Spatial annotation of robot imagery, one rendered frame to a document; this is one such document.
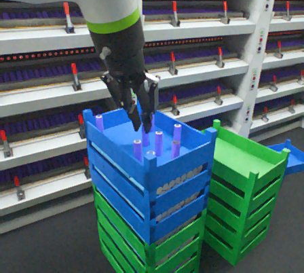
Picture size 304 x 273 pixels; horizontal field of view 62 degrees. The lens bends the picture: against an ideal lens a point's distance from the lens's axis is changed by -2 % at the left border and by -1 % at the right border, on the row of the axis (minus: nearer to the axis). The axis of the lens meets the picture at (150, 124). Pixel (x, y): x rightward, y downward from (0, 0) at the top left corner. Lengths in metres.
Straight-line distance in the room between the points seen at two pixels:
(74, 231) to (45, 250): 0.12
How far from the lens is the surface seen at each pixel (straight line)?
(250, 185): 0.80
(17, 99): 0.93
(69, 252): 1.08
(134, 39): 0.45
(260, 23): 1.40
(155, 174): 0.52
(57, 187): 1.11
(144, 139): 0.66
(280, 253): 1.14
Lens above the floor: 0.83
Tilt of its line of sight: 26 degrees down
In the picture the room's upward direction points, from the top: straight up
